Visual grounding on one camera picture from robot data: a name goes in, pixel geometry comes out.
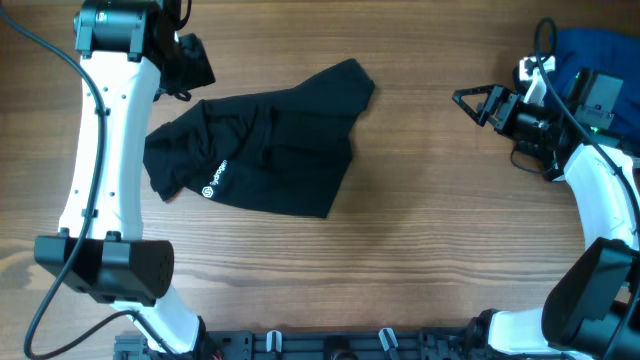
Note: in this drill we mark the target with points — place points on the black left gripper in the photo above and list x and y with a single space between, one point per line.
201 70

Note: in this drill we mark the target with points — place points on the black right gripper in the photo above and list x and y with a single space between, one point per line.
498 97

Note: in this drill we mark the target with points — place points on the black t-shirt with white logo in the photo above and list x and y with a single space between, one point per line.
283 152

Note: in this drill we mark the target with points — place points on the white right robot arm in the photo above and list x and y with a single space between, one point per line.
593 311

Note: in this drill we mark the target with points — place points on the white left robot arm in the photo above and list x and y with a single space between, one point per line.
130 54

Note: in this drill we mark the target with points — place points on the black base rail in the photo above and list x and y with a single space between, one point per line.
387 343

